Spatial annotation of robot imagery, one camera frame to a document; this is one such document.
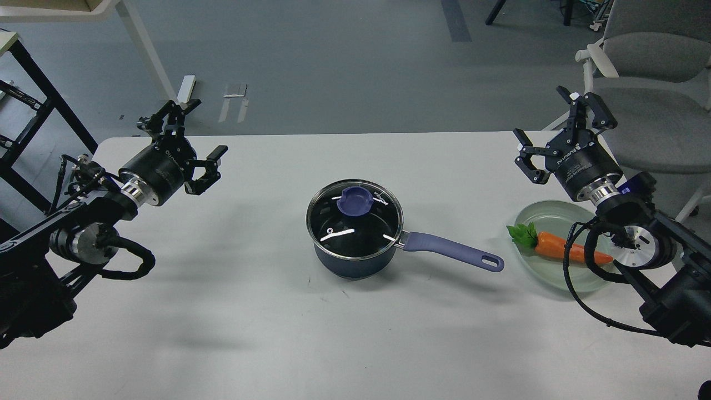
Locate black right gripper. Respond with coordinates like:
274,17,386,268
513,86,624,202

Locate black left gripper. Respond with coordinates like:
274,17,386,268
119,99,229,207

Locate glass lid with blue knob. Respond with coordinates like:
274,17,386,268
306,179,403,260

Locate blue saucepan with handle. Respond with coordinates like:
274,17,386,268
306,179,505,279

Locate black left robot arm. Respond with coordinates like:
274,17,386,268
1,98,228,348

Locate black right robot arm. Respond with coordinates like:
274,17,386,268
513,86,710,347

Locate pale green plate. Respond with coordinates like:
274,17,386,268
513,201,608,293

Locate grey office chair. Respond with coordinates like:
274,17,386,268
575,1,710,221

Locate orange toy carrot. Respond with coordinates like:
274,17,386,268
505,223,614,266

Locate black chair base legs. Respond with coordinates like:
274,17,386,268
483,1,578,26

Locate white desk with legs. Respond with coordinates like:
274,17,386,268
2,1,197,108

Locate black metal frame rack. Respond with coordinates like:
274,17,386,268
1,30,98,212

